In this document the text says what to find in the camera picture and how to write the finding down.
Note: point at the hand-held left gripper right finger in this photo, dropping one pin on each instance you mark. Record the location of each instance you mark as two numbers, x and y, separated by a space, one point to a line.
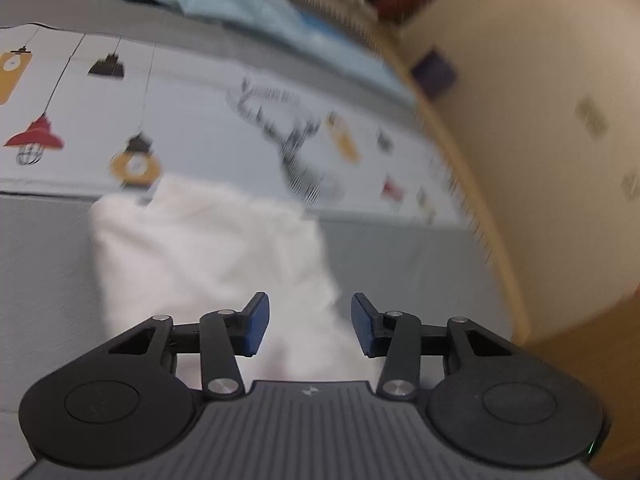
362 325

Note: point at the lamp printed bed sheet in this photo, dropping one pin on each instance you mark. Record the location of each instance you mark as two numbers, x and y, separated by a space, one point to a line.
200 100

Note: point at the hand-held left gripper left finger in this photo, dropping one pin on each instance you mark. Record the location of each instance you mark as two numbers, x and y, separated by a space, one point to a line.
256 325

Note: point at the wooden bed frame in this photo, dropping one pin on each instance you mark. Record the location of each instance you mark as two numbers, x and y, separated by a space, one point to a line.
500 260

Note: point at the white small garment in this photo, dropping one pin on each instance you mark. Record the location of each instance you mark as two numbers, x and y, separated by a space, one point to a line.
200 250

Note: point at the purple box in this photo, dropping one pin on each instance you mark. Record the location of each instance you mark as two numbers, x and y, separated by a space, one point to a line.
434 72

